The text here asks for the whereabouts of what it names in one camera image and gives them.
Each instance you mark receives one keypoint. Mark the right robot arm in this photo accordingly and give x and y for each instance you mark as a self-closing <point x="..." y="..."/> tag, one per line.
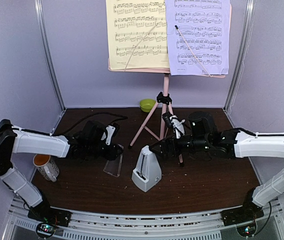
<point x="230" y="144"/>

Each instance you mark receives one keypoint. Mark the yellow sheet music page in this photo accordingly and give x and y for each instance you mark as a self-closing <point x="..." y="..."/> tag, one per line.
<point x="137" y="34"/>

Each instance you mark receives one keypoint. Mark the clear metronome front cover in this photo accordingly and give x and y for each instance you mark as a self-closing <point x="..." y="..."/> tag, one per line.
<point x="113" y="167"/>

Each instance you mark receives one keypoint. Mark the right aluminium frame post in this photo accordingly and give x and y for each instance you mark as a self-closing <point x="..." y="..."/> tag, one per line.
<point x="243" y="49"/>

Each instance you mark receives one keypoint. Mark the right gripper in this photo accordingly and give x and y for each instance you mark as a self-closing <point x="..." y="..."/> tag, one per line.
<point x="171" y="141"/>

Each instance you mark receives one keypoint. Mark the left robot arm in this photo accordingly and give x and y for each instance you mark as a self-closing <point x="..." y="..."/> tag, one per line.
<point x="94" y="140"/>

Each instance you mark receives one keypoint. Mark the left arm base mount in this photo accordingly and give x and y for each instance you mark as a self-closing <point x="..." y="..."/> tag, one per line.
<point x="50" y="219"/>

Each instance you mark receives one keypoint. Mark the white metronome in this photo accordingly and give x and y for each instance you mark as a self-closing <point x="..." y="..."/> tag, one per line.
<point x="147" y="172"/>

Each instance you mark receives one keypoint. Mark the pink music stand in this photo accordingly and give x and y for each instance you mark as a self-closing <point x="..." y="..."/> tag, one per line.
<point x="163" y="98"/>

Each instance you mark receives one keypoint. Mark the white orange-lined mug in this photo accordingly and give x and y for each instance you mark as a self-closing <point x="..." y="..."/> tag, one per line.
<point x="46" y="166"/>

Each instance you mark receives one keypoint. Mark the left aluminium frame post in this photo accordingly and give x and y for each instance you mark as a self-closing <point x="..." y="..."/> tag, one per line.
<point x="38" y="4"/>

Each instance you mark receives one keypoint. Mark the aluminium frame post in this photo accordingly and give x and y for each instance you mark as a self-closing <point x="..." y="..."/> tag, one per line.
<point x="243" y="49"/>
<point x="38" y="4"/>

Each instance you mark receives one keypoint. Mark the green plastic bowl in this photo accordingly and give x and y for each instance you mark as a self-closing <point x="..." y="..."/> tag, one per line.
<point x="147" y="104"/>

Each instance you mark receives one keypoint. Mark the front aluminium rail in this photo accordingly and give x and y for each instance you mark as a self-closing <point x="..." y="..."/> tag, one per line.
<point x="96" y="226"/>

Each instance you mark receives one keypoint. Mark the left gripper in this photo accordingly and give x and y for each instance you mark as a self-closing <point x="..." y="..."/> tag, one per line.
<point x="112" y="154"/>

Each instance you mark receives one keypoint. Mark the purple sheet music page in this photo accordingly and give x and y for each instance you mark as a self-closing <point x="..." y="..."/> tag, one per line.
<point x="198" y="33"/>

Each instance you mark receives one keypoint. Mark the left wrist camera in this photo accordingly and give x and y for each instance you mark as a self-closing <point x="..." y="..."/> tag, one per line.
<point x="109" y="133"/>

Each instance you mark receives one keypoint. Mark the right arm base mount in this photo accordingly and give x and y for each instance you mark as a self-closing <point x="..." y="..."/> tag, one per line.
<point x="244" y="218"/>

